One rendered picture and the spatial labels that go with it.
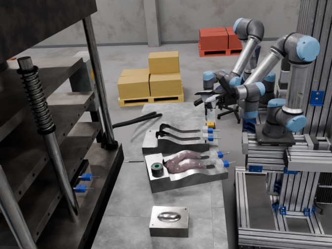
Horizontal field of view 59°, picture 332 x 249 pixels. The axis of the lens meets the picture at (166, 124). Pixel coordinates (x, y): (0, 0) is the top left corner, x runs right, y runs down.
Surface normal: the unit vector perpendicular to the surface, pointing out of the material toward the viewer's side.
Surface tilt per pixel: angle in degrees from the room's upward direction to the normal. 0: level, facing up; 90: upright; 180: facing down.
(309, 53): 83
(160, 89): 90
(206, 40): 90
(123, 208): 0
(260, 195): 0
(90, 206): 0
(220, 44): 90
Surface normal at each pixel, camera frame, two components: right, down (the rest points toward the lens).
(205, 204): -0.07, -0.87
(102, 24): -0.17, 0.50
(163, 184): 0.20, 0.47
